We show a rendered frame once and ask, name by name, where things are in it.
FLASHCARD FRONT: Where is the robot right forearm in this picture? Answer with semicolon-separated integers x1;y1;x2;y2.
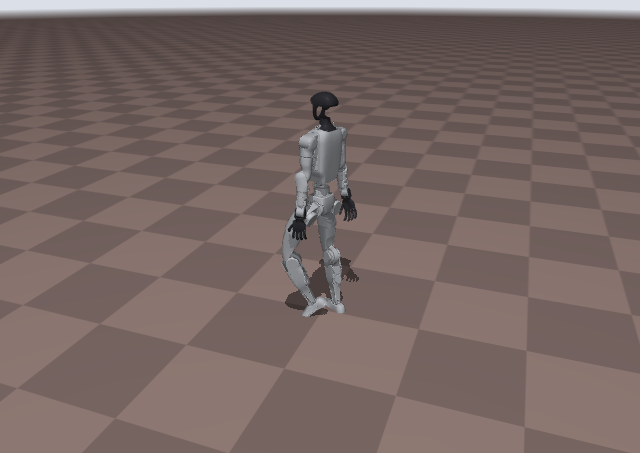
337;163;350;196

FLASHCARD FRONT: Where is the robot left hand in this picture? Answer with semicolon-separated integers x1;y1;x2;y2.
288;209;307;240

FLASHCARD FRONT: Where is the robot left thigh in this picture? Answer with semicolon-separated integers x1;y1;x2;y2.
282;203;319;266

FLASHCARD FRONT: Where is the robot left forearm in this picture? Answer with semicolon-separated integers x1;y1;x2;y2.
295;173;310;217

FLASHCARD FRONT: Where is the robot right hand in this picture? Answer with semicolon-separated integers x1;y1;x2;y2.
339;188;357;221

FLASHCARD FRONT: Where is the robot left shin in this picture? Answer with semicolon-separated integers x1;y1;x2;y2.
282;257;315;306

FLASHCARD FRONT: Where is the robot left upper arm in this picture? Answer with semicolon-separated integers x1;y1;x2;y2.
295;133;318;182

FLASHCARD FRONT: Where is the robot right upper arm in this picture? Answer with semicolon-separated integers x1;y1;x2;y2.
338;126;347;169

